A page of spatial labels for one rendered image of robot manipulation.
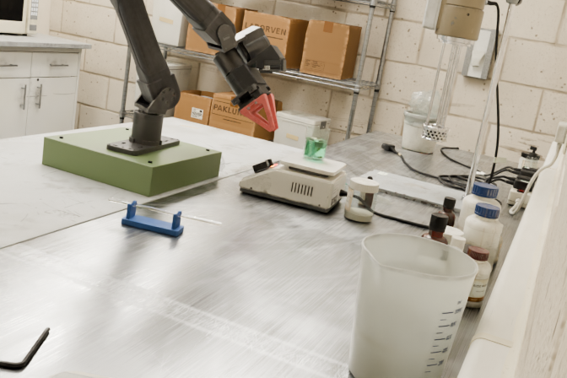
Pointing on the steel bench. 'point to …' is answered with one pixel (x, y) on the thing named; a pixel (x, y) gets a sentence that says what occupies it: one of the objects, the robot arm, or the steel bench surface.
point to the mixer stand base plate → (414, 189)
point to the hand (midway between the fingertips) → (272, 126)
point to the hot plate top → (313, 164)
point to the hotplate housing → (297, 187)
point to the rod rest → (152, 223)
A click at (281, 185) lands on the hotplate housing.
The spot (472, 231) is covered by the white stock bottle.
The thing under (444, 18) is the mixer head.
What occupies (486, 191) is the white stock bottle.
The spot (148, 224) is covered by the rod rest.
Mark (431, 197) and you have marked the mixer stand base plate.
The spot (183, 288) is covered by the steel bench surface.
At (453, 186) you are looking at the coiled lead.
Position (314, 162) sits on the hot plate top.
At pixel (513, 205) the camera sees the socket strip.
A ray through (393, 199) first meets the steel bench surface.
